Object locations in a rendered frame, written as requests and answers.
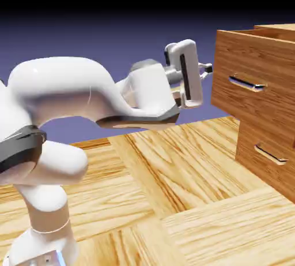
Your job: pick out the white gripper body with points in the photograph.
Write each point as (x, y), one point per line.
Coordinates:
(191, 72)

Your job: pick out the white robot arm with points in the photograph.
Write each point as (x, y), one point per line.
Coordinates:
(57, 81)

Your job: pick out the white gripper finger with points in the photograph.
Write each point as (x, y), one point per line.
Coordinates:
(204, 64)
(203, 75)

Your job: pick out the light wood cabinet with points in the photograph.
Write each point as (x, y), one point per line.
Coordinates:
(276, 26)

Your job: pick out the light wood drawer front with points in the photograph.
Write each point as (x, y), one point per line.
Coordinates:
(249, 58)
(258, 171)

